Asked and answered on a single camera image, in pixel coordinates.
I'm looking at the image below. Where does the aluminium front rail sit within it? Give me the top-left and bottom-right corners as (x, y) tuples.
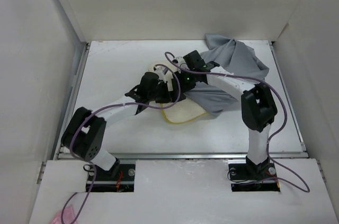
(57, 151), (309, 161)

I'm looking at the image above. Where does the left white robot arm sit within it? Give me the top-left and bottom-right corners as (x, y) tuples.
(61, 66), (171, 180)

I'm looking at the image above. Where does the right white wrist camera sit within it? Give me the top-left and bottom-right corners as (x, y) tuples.
(172, 57), (188, 69)

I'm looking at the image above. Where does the grey pillowcase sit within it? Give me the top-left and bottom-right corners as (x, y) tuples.
(184, 32), (270, 120)

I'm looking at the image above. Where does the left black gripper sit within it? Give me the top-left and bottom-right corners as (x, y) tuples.
(148, 79), (185, 104)

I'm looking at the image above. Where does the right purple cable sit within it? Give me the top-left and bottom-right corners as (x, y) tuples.
(164, 51), (310, 193)

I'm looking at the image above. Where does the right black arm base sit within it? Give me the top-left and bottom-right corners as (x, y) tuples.
(227, 157), (280, 192)

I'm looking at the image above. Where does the pink plastic bag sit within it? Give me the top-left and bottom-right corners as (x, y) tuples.
(49, 205), (75, 224)

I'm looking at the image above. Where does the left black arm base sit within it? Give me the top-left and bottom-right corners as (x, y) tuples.
(83, 162), (136, 193)

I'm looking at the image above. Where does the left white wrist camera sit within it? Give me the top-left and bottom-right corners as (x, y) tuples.
(153, 65), (172, 83)

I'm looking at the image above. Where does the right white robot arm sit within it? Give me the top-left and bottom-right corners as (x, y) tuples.
(173, 50), (278, 180)

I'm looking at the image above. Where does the cream yellow pillow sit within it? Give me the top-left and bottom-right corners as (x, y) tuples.
(148, 60), (208, 124)

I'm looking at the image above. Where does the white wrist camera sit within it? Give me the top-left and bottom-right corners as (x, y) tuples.
(172, 57), (188, 69)
(153, 65), (172, 83)

